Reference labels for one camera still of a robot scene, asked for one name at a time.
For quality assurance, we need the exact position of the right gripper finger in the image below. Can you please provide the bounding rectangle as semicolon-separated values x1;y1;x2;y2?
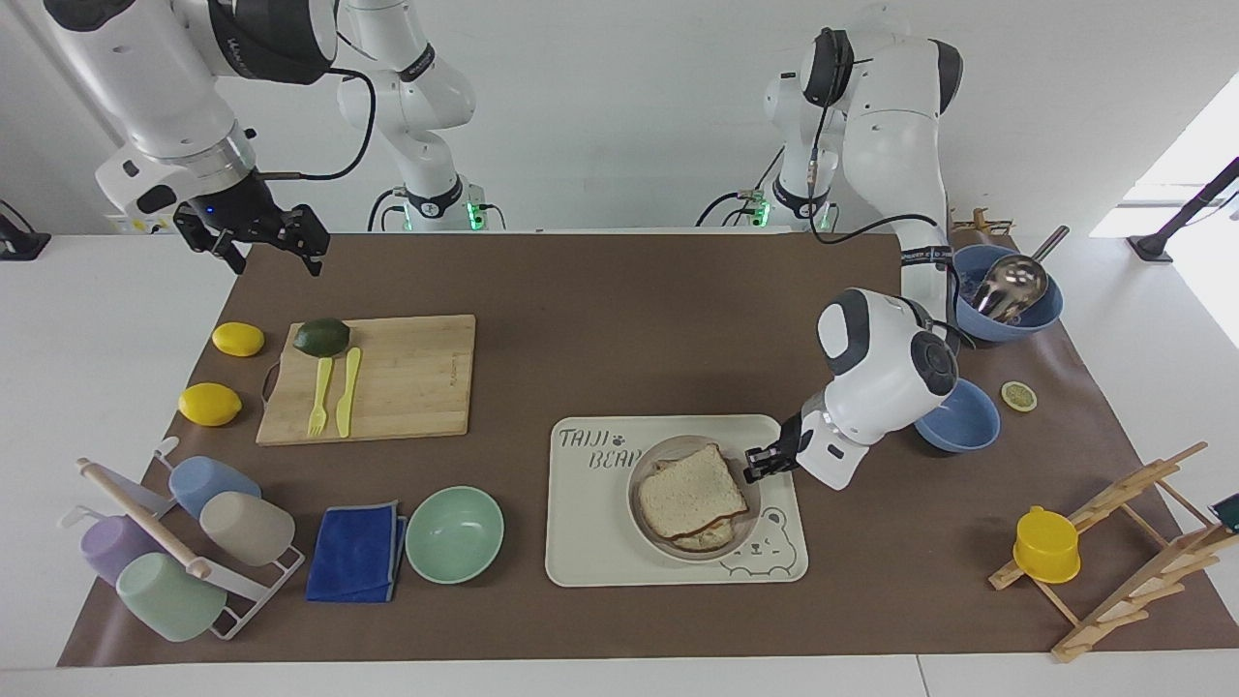
279;203;332;279
173;208;249;275

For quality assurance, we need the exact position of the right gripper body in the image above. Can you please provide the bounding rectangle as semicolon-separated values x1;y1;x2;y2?
177;169;292;247

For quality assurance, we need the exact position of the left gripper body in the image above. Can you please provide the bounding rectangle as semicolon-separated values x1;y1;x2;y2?
773;410;807;476

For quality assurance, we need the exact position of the beige round plate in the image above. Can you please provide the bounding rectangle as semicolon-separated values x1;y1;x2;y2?
626;435;764;564

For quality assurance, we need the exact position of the sandwich bread slice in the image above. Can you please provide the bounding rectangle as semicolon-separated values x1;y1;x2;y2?
636;442;751;544
666;513;740;555

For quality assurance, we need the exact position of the yellow lemon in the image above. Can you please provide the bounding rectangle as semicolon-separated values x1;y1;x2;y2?
177;382;244;428
211;321;266;358

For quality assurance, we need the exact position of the dark green avocado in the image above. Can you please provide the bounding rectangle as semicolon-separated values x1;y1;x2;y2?
292;318;352;359

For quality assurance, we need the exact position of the yellow plastic fork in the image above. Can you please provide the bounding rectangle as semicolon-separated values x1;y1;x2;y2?
307;356;335;439

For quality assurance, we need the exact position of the yellow plastic knife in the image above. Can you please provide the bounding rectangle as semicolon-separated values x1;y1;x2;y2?
335;347;363;439

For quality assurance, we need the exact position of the cream placemat with bear print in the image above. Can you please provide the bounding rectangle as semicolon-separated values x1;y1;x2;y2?
544;414;810;590

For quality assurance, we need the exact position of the small blue bowl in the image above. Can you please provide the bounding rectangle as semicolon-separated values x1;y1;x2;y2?
913;377;1003;455

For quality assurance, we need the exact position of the wooden cutting board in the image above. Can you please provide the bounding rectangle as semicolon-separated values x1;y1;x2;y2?
256;314;477;447

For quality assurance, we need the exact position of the black stand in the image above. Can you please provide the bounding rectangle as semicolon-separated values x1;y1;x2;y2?
1127;156;1239;265
0;198;52;263

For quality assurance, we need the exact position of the blue plastic cup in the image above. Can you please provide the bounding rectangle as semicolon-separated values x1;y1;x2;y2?
168;455;263;521

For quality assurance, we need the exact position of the large blue bowl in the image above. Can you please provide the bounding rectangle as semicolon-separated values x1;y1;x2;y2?
951;243;1066;344

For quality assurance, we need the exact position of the metal ladle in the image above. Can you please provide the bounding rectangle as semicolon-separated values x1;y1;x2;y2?
970;225;1072;326

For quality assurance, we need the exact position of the yellow plastic cup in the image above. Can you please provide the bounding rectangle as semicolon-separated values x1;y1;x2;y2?
1012;504;1082;586

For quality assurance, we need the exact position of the small wooden object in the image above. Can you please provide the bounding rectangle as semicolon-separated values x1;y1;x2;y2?
951;206;1015;239

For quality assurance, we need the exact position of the white cup rack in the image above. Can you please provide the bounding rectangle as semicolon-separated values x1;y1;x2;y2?
58;436;307;643

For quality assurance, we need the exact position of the beige plastic cup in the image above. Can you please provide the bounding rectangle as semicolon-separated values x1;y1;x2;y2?
198;491;297;568

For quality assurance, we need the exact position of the green bowl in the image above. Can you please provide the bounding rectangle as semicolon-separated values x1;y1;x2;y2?
404;485;506;587

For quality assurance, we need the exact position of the blue folded cloth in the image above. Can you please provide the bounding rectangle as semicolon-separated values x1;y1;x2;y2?
305;500;409;605

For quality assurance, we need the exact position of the purple plastic cup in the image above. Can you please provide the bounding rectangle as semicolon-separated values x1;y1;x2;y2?
78;513;167;588

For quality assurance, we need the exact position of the green plastic cup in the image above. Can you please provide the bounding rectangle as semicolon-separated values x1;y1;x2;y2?
115;551;229;644

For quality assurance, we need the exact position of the wooden dish rack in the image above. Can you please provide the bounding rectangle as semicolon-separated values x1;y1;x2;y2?
987;440;1239;665

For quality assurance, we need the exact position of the black cable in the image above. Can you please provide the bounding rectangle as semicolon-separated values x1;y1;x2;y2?
366;188;411;233
694;145;787;229
805;56;955;330
256;66;378;184

